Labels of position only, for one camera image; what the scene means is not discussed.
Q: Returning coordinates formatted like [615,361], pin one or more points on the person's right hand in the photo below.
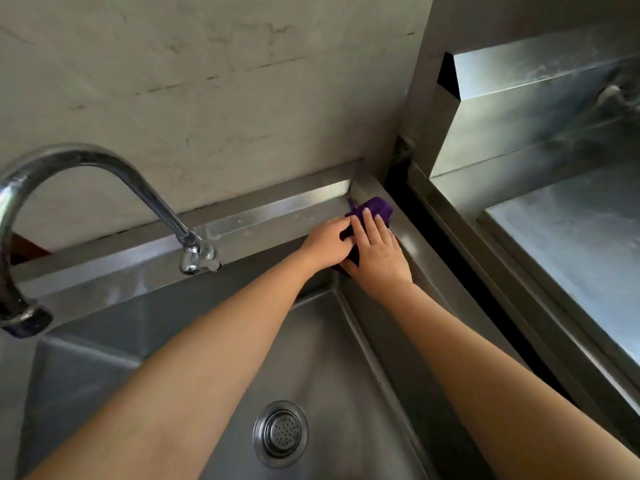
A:
[380,267]

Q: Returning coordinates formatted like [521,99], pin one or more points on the person's right forearm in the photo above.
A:
[480,384]

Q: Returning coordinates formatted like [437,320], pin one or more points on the purple cleaning cloth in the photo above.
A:
[375,205]

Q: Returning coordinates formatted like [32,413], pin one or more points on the person's left fingers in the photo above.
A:
[342,239]

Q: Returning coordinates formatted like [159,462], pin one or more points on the person's right thumb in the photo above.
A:
[349,267]

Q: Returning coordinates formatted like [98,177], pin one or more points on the chrome gooseneck faucet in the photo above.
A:
[75,155]

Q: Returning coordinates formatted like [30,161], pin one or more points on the round metal drain strainer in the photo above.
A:
[280,433]

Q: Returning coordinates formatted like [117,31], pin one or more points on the person's left forearm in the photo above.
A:
[200,364]

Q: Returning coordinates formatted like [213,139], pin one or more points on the white tap knob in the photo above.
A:
[609,94]

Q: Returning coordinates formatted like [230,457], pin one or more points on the person's left hand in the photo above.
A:
[322,244]

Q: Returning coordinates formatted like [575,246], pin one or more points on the stainless steel counter unit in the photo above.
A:
[550,194]

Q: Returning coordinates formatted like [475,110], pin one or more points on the person's right middle finger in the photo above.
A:
[372,224]

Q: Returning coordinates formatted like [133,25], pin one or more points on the stainless steel sink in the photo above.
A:
[325,354]

